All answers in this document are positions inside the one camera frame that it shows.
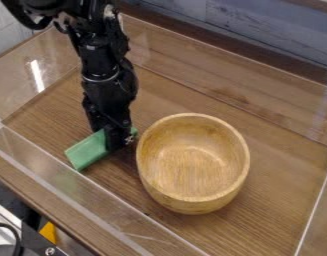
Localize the yellow label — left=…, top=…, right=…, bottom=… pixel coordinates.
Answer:
left=41, top=222, right=58, bottom=244

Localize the clear acrylic tray wall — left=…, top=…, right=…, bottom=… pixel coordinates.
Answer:
left=0, top=18, right=327, bottom=256

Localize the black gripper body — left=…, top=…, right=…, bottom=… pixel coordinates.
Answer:
left=82, top=59, right=140, bottom=127

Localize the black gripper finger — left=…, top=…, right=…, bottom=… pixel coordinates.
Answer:
left=103, top=124, right=134, bottom=151
left=82, top=97, right=105, bottom=132

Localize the brown wooden bowl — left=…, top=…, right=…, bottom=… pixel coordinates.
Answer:
left=137, top=113, right=252, bottom=215

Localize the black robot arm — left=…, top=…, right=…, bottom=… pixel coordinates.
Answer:
left=0, top=0, right=140, bottom=151

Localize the black cable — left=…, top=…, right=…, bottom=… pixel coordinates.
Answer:
left=0, top=222, right=23, bottom=256

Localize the green rectangular block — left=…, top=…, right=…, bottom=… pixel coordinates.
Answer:
left=65, top=127, right=138, bottom=172

